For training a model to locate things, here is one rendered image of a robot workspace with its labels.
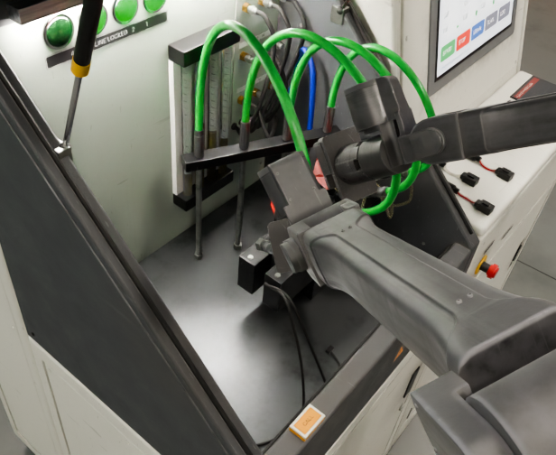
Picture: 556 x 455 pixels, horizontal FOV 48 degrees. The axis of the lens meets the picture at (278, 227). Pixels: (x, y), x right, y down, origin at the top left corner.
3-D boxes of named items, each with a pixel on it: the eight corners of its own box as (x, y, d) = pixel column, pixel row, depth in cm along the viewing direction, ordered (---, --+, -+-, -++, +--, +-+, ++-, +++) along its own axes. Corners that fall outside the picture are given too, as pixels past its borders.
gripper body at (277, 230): (266, 223, 80) (267, 221, 73) (344, 207, 81) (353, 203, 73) (276, 273, 80) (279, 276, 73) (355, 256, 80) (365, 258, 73)
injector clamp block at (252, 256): (273, 336, 121) (281, 283, 111) (235, 308, 125) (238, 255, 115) (369, 246, 142) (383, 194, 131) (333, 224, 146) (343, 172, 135)
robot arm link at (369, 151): (393, 177, 80) (424, 165, 82) (376, 125, 79) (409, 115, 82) (360, 184, 86) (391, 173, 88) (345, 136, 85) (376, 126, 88)
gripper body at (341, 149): (348, 127, 93) (379, 116, 87) (371, 192, 94) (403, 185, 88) (314, 140, 90) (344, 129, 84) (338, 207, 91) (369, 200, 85)
